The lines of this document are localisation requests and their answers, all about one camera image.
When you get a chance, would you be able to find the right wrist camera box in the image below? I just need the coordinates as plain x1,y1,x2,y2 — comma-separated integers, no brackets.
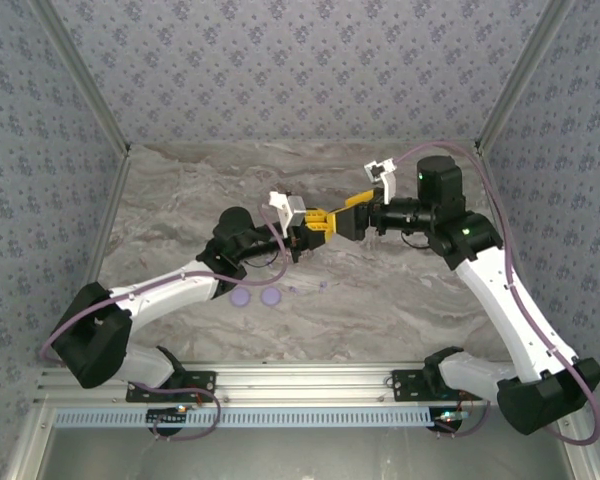
362,158,398,206

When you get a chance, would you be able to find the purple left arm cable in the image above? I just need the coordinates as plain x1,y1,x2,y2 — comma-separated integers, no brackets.
39,204,289,442

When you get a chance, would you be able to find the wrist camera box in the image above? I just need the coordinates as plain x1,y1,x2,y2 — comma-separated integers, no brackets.
268,191,307,232
362,158,398,206

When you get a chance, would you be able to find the light blue slotted cable duct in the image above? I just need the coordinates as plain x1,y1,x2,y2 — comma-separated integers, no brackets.
54,407,442,429

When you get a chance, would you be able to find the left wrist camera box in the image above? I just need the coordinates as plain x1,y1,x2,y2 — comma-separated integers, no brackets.
268,191,307,232

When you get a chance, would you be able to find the aluminium vertical frame post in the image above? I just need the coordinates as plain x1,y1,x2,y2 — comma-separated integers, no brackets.
29,0,133,159
473,0,579,154

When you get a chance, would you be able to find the aluminium table side rail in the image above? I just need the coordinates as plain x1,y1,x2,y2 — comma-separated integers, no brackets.
82,149,132,291
473,144,536,321

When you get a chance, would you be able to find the small black controller board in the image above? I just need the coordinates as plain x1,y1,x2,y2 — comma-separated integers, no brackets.
146,405,189,427
432,408,470,432

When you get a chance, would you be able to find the aluminium lower frame beam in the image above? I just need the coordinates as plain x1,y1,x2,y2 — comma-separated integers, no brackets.
554,429,600,480
4,405,56,480

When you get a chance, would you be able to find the grey metal lower shelf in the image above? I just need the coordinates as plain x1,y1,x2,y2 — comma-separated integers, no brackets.
39,427,576,480

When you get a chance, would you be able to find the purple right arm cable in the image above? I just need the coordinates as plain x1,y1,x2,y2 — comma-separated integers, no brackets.
393,141,600,446

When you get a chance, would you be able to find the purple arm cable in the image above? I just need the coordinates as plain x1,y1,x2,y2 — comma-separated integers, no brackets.
393,141,600,446
39,204,289,442

